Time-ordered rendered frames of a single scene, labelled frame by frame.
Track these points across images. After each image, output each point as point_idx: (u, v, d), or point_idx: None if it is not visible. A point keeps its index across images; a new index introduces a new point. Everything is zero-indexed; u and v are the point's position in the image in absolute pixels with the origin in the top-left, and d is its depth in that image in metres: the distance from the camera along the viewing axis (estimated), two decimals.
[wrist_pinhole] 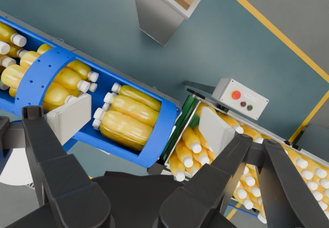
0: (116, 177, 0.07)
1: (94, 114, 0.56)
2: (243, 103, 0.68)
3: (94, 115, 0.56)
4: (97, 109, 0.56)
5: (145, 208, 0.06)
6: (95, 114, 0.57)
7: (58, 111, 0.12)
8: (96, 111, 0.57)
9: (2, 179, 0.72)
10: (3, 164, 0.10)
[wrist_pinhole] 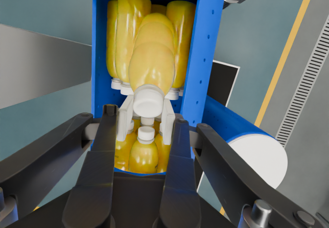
0: (116, 177, 0.07)
1: (152, 104, 0.20)
2: None
3: (156, 105, 0.20)
4: (135, 104, 0.20)
5: (145, 208, 0.06)
6: (152, 107, 0.21)
7: (126, 109, 0.15)
8: (142, 107, 0.21)
9: (281, 175, 0.60)
10: (80, 154, 0.12)
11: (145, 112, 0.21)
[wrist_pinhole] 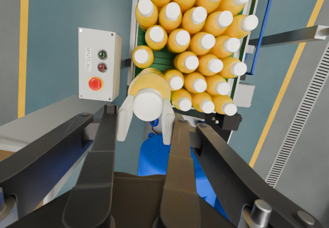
0: (116, 177, 0.07)
1: (152, 100, 0.21)
2: (100, 69, 0.47)
3: (156, 100, 0.21)
4: (135, 100, 0.20)
5: (145, 208, 0.06)
6: (152, 104, 0.21)
7: (126, 109, 0.15)
8: (142, 104, 0.21)
9: None
10: (80, 154, 0.12)
11: (145, 113, 0.21)
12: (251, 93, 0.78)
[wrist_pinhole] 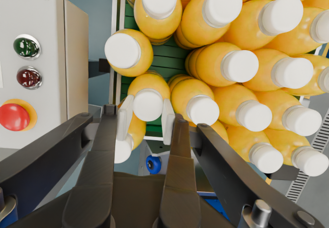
0: (116, 177, 0.07)
1: (152, 100, 0.21)
2: (21, 84, 0.19)
3: (156, 100, 0.21)
4: (135, 100, 0.20)
5: (145, 208, 0.06)
6: (152, 104, 0.21)
7: (125, 109, 0.15)
8: (142, 104, 0.21)
9: None
10: (80, 154, 0.12)
11: (145, 113, 0.21)
12: None
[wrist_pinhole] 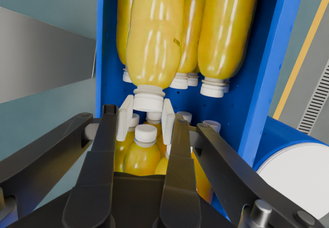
0: (116, 177, 0.07)
1: None
2: None
3: None
4: None
5: (145, 208, 0.06)
6: None
7: (125, 109, 0.15)
8: None
9: None
10: (80, 154, 0.12)
11: None
12: None
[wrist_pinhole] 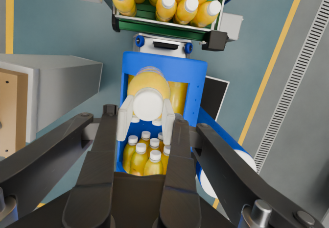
0: (116, 177, 0.07)
1: None
2: None
3: None
4: None
5: (145, 208, 0.06)
6: None
7: (126, 109, 0.15)
8: None
9: None
10: (80, 154, 0.12)
11: None
12: (239, 24, 0.77)
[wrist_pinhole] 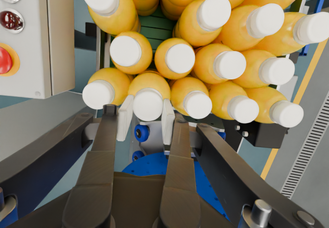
0: (116, 177, 0.07)
1: (128, 43, 0.21)
2: (2, 24, 0.20)
3: (132, 44, 0.21)
4: (112, 43, 0.21)
5: (145, 208, 0.06)
6: (128, 47, 0.22)
7: (126, 109, 0.15)
8: (119, 48, 0.22)
9: None
10: (80, 154, 0.12)
11: (122, 57, 0.22)
12: (292, 88, 0.51)
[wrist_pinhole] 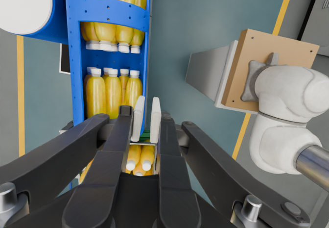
0: (116, 177, 0.07)
1: None
2: None
3: None
4: None
5: (145, 208, 0.06)
6: None
7: (140, 110, 0.15)
8: None
9: None
10: (95, 154, 0.12)
11: None
12: None
